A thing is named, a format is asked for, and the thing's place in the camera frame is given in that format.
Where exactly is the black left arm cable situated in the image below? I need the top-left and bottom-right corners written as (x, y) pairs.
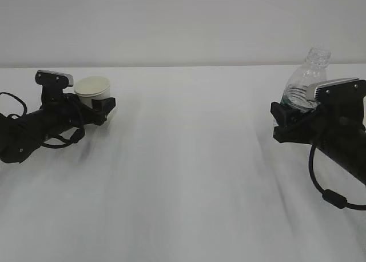
top-left (0, 92), bottom-right (86, 148)

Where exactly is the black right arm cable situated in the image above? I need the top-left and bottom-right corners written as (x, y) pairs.
top-left (308, 136), bottom-right (366, 211)

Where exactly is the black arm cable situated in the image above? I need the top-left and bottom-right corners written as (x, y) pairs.
top-left (308, 136), bottom-right (366, 211)
top-left (0, 92), bottom-right (86, 148)

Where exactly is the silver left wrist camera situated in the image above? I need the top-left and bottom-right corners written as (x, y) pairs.
top-left (35, 70), bottom-right (74, 106)

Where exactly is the clear green-label water bottle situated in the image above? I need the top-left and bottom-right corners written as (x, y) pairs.
top-left (280, 46), bottom-right (331, 113)

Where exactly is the white paper cup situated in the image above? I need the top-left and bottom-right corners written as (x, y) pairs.
top-left (74, 76), bottom-right (110, 108)

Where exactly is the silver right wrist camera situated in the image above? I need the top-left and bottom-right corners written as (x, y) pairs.
top-left (305, 78), bottom-right (365, 105)

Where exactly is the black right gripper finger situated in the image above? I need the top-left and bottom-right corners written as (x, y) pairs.
top-left (270, 102), bottom-right (314, 144)

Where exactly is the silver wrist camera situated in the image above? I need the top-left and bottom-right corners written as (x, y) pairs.
top-left (305, 78), bottom-right (365, 105)
top-left (35, 70), bottom-right (74, 106)

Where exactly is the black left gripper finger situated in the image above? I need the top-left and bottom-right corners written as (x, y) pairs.
top-left (82, 97), bottom-right (116, 126)

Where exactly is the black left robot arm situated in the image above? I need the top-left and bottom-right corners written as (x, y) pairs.
top-left (1, 93), bottom-right (116, 164)

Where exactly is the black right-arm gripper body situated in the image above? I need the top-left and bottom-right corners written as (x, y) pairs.
top-left (317, 99), bottom-right (365, 184)

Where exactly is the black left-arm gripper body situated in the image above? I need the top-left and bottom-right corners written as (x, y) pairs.
top-left (40, 93), bottom-right (88, 136)

